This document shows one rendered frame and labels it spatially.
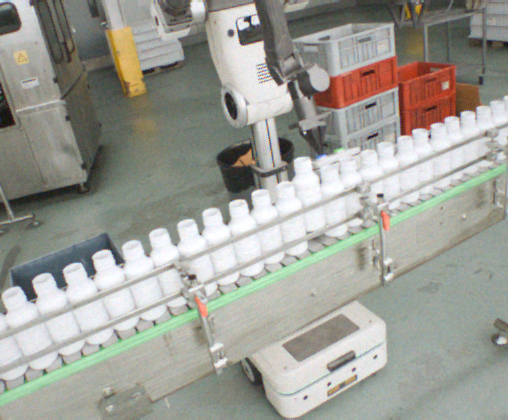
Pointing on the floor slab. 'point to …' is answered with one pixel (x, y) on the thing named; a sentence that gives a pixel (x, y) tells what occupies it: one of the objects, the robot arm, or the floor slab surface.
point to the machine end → (33, 100)
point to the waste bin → (241, 190)
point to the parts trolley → (449, 37)
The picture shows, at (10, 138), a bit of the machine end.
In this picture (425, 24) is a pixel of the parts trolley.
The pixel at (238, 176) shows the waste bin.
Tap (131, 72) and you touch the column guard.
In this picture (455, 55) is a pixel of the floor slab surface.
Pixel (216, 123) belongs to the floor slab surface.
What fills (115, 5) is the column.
